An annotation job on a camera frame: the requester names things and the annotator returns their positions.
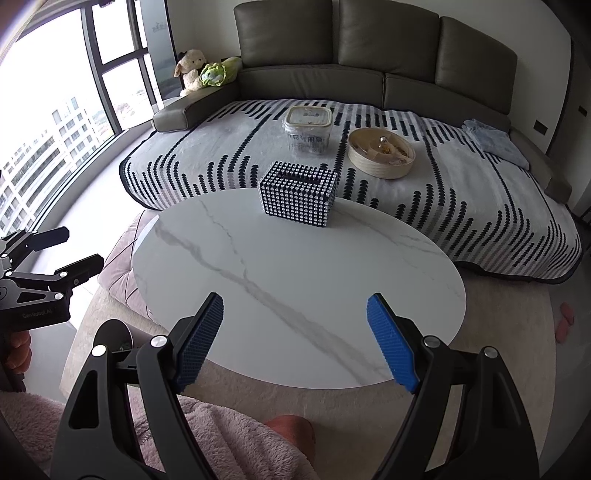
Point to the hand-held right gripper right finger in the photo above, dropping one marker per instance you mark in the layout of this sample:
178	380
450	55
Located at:
392	341

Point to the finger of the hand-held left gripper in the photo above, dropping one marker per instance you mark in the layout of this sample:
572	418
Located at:
83	267
41	240

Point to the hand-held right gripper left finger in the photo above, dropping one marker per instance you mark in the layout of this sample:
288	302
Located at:
198	341

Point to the white cylindrical trash bin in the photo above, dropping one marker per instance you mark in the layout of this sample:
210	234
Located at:
115	334

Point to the person's left hand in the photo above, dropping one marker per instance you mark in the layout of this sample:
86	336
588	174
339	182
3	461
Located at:
21	348

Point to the pink quilted floor cushion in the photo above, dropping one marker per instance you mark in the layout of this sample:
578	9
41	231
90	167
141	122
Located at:
120	272

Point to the beige rug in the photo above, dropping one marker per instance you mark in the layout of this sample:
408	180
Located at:
485	369

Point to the person's bare knee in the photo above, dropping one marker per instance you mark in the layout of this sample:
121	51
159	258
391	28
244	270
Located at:
291	429

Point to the pink slipper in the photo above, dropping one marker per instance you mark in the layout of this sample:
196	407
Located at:
562	331

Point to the black white beaded tissue box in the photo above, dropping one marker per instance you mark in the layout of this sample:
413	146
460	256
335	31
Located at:
295	198

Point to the round beige lidded box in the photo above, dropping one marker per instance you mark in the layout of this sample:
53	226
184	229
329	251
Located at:
378	166

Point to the clear plastic lidded container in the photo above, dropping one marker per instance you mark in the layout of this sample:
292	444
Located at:
307	134

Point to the light blue cloth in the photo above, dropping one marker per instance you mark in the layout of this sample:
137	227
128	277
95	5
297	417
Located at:
496	141

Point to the beige plush animal toy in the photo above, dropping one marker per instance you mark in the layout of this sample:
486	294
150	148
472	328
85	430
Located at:
191	64

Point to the green cabbage plush toy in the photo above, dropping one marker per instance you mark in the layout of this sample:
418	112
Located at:
214	74

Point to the grey green sofa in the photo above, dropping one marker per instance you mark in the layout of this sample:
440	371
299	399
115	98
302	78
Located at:
300	83

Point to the black window frame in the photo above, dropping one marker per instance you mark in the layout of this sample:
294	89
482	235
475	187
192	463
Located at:
92	46

